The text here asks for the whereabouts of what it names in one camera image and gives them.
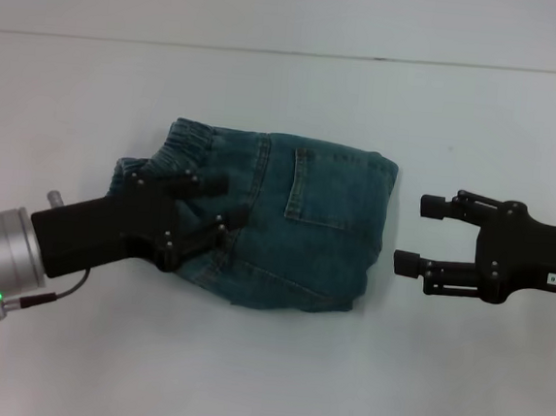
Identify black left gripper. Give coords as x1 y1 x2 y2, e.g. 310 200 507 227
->
25 157 253 297

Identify blue denim shorts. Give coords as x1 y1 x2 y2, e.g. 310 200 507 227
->
99 112 403 322

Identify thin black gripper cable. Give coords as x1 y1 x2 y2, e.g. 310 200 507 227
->
0 261 91 330

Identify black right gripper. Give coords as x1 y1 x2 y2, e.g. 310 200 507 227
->
390 183 556 311

